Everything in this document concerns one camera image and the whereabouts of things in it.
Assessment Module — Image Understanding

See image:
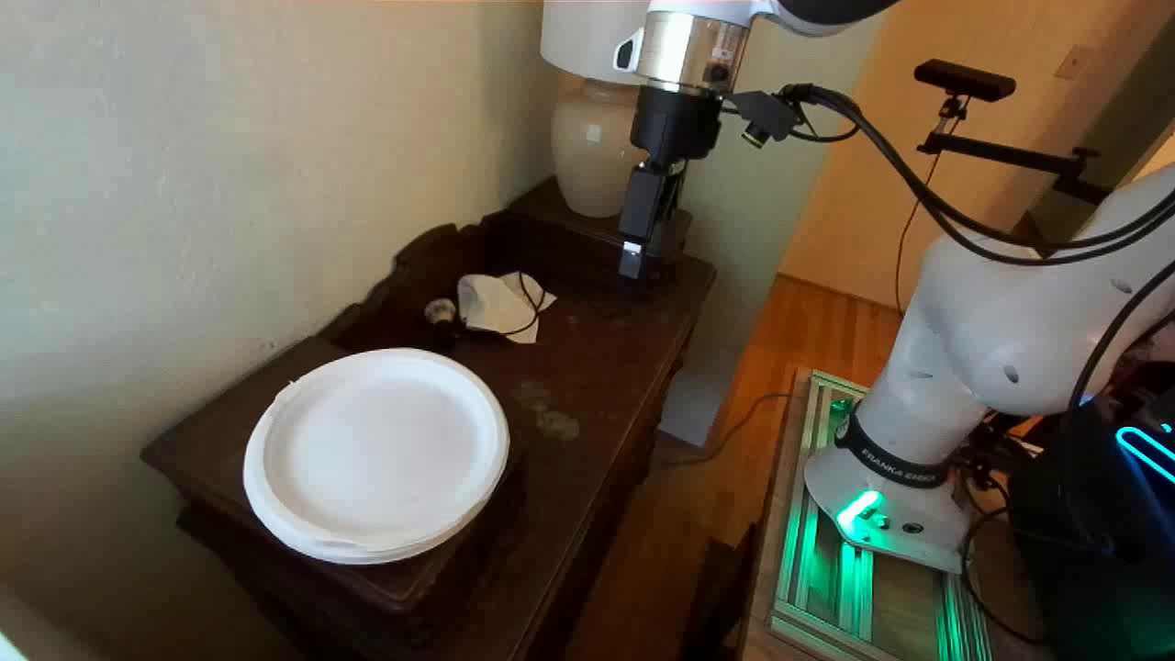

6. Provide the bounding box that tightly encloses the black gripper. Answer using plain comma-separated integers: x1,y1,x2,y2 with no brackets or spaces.
618,84,729,286

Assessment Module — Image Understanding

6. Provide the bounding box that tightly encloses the robot base platform green light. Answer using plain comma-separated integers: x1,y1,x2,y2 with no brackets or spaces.
737,365,997,661

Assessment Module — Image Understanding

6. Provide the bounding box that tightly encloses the beige ceramic lamp base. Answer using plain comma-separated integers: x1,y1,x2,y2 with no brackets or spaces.
546,76,645,219

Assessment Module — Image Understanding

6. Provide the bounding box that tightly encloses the dark wooden dresser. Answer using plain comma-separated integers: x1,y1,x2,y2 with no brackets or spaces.
139,177,720,661

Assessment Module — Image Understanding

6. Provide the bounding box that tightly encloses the white plate stack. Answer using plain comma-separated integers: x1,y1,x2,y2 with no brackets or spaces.
240,345,514,568

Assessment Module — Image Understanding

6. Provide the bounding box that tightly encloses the black computer case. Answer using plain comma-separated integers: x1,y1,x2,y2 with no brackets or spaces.
1008,365,1175,661

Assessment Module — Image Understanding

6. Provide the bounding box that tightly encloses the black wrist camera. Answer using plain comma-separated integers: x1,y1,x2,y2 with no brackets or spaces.
731,84,811,150

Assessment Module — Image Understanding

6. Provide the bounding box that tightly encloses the white cloth with black cord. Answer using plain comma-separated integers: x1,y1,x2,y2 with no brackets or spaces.
457,270,563,349

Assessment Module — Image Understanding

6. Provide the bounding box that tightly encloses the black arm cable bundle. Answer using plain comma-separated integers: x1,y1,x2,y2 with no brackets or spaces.
784,80,1175,414

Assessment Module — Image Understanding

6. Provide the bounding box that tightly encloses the black exterior camera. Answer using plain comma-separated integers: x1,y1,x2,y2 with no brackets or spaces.
912,54,1022,107

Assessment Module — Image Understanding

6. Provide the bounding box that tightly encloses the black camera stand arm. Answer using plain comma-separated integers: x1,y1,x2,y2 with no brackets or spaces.
916,96,1114,205

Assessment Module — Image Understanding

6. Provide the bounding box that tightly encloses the black base cable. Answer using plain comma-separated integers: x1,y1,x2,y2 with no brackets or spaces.
955,507,1048,649

